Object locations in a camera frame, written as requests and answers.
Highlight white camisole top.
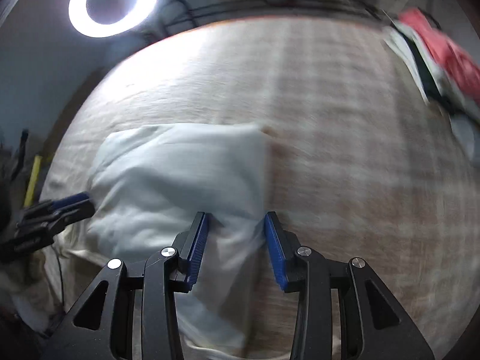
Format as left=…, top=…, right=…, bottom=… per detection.
left=59, top=121, right=273, bottom=359

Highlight black metal clothes rack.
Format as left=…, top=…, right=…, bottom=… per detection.
left=157, top=0, right=443, bottom=38

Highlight beige plaid bed blanket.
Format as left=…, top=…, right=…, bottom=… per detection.
left=39, top=16, right=480, bottom=360

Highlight pink folded garment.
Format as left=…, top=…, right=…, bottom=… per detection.
left=399, top=8, right=479, bottom=104

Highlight yellow stick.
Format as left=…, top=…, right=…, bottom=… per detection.
left=24, top=154, right=42, bottom=208

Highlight stack of folded clothes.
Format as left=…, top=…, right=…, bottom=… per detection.
left=384, top=16, right=479, bottom=167

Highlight white ring light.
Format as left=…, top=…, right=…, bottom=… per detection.
left=68, top=0, right=158, bottom=38

